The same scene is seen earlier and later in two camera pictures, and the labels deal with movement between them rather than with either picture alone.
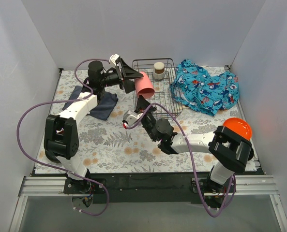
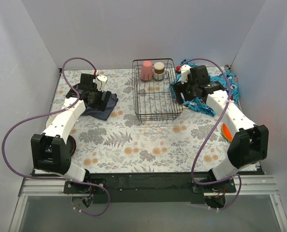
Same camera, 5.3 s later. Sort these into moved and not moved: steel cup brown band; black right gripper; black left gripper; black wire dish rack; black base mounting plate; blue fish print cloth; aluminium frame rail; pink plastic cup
Moved: black left gripper; pink plastic cup; black right gripper
Not moved: aluminium frame rail; black base mounting plate; steel cup brown band; black wire dish rack; blue fish print cloth
